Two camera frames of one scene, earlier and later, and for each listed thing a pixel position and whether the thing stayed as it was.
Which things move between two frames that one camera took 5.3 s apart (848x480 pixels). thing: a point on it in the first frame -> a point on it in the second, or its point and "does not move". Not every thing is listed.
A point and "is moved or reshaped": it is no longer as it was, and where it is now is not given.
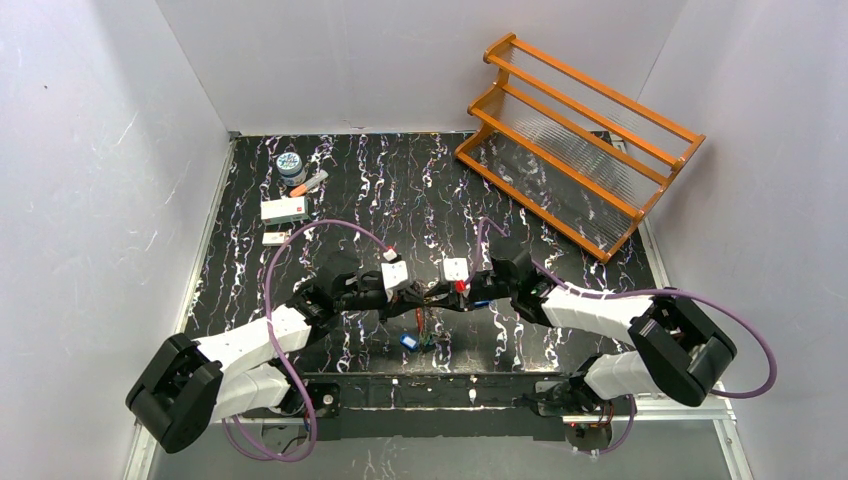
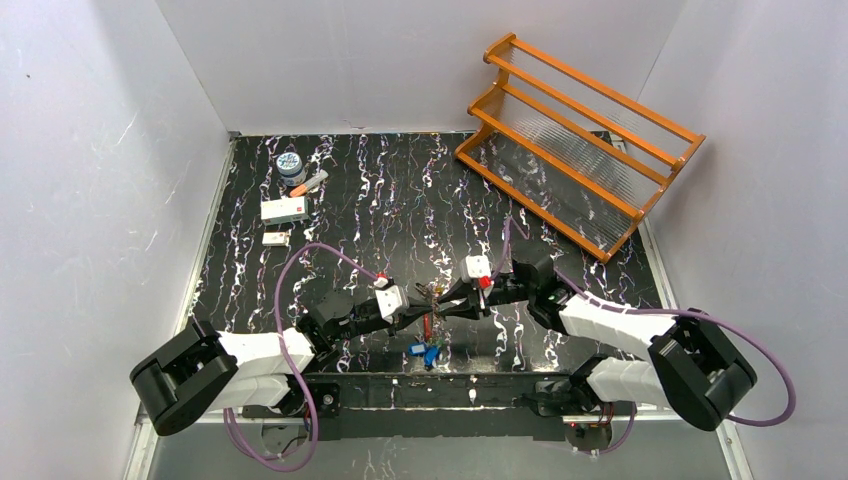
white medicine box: x=279 y=210 does not move
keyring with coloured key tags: x=424 y=338 is moved or reshaped
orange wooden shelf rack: x=583 y=158 does not move
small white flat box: x=273 y=238 does not move
